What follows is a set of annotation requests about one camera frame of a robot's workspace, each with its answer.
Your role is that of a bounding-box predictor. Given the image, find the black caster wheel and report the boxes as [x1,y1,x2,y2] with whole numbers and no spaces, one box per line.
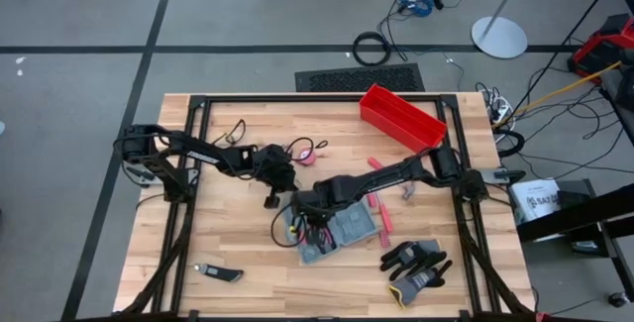
[607,291,632,310]

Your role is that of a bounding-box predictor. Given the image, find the white round pedestal stand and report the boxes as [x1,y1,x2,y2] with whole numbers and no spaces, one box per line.
[470,0,596,60]

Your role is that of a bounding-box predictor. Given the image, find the thick black cable loop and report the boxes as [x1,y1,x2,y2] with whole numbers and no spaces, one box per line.
[494,128,526,160]

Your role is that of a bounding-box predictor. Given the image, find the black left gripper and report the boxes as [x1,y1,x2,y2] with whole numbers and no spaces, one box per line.
[254,143,299,211]

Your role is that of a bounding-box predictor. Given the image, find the red black floor machine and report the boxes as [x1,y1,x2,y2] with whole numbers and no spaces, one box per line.
[566,12,634,83]

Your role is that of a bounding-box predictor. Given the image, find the red plastic bin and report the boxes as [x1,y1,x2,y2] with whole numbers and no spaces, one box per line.
[359,82,449,158]

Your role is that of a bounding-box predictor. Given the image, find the pink tape measure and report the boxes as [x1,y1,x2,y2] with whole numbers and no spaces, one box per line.
[295,139,330,167]

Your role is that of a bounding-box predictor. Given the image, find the white printed booklet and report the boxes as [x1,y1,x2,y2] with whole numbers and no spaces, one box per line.
[509,178,563,226]

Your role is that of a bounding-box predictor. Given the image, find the clear safety glasses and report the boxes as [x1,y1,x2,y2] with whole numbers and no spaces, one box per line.
[212,118,248,148]

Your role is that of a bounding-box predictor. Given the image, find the yellow cable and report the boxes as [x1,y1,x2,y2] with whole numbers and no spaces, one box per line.
[490,60,623,130]

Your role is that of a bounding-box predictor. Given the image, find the red handled screwdriver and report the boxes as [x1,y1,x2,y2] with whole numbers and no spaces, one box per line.
[367,190,396,236]

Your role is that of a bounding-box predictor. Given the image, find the black utility knife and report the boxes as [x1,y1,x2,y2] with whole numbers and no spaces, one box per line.
[193,262,246,284]

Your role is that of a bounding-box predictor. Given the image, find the grey plastic tool case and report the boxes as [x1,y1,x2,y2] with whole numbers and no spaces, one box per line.
[282,200,380,267]

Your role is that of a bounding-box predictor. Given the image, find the coiled black cable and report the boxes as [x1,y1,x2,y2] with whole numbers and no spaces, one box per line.
[352,31,393,67]

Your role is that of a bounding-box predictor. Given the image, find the coiled blue cable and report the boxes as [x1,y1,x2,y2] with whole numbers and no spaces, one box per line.
[397,0,438,20]

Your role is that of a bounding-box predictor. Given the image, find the black metal stand beam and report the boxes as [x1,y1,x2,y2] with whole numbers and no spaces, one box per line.
[514,182,634,245]

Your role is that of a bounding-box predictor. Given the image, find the white power strip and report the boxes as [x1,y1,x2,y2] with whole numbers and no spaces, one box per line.
[487,94,517,132]

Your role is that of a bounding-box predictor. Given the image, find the grey black work glove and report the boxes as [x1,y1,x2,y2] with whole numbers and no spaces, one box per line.
[378,238,443,282]

